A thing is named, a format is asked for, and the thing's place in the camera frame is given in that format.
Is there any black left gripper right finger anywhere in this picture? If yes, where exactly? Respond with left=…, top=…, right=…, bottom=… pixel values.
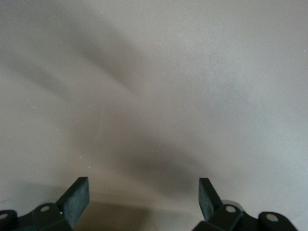
left=193, top=178, right=296, bottom=231

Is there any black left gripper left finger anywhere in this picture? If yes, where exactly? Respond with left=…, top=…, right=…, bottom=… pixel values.
left=0, top=177, right=90, bottom=231

